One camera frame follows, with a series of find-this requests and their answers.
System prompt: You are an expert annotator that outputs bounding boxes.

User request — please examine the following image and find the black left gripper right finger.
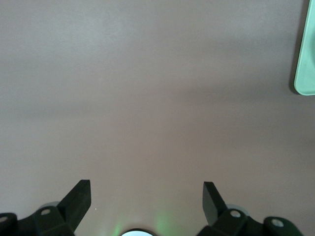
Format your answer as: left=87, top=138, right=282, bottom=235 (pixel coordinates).
left=196, top=181, right=302, bottom=236

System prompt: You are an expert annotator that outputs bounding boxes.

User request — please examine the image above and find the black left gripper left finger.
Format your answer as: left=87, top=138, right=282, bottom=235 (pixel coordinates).
left=0, top=179, right=92, bottom=236

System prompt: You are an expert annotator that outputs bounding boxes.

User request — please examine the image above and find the light green rectangular tray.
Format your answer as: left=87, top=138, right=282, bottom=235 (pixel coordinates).
left=293, top=0, right=315, bottom=96

